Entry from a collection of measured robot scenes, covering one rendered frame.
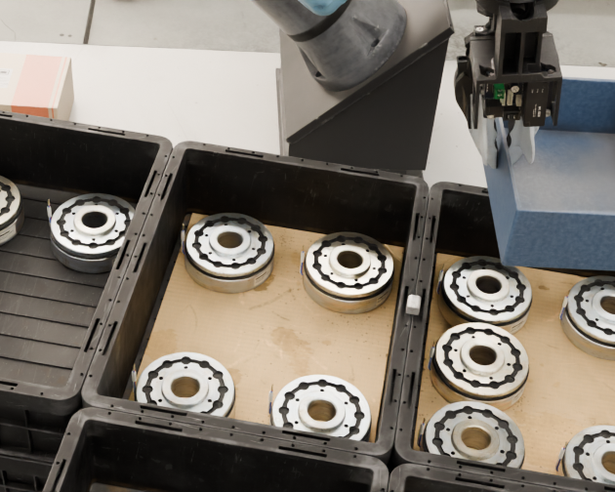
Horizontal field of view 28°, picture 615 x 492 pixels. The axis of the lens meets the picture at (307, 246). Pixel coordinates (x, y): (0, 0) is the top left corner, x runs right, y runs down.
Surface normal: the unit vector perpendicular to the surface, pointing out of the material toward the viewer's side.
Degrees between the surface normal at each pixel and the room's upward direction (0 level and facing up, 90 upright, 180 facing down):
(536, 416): 0
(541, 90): 90
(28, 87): 0
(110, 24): 0
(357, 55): 69
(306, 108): 44
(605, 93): 90
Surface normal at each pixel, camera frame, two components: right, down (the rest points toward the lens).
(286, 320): 0.07, -0.71
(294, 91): -0.64, -0.52
